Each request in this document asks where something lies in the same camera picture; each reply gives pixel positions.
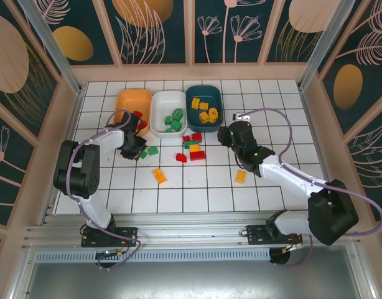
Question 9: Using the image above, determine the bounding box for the orange plastic bin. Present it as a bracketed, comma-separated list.
[113, 88, 153, 138]

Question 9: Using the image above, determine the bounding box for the white plastic bin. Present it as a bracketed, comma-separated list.
[150, 89, 188, 140]

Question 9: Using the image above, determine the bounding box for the teal plastic bin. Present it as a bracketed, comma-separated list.
[185, 85, 225, 133]

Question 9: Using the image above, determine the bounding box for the small electronics board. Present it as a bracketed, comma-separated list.
[96, 248, 125, 260]

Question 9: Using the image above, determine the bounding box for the grey metal sheet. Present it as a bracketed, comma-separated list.
[10, 249, 378, 299]

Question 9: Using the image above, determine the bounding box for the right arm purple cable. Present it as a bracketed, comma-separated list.
[249, 107, 382, 268]

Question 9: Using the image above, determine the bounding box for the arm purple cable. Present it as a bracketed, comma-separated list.
[249, 107, 382, 268]
[66, 109, 146, 271]

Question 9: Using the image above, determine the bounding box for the aluminium side rail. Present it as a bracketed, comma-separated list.
[41, 88, 86, 227]
[299, 87, 344, 219]

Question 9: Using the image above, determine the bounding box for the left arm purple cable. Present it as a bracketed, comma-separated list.
[66, 109, 146, 271]

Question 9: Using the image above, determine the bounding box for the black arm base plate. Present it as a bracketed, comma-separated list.
[246, 224, 304, 246]
[81, 226, 138, 248]

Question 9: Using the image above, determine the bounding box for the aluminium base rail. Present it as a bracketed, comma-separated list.
[22, 211, 361, 250]

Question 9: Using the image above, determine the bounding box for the aluminium corner post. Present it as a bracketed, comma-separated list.
[298, 0, 356, 91]
[17, 0, 86, 95]

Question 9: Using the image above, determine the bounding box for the grey slotted cable duct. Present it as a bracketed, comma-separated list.
[35, 249, 271, 263]

